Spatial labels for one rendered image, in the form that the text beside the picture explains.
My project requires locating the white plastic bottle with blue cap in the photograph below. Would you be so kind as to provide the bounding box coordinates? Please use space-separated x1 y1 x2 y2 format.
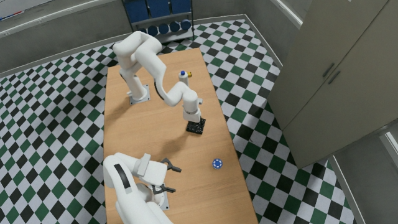
178 70 189 87

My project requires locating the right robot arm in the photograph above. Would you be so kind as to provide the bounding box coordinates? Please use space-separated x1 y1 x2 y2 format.
103 152 173 224

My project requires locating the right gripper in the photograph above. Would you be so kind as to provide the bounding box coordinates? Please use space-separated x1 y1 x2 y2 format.
139 158 182 195

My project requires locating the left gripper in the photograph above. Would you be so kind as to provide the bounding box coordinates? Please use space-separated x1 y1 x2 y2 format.
183 108 203 125

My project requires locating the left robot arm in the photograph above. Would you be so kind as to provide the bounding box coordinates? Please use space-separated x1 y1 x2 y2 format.
113 31 203 114

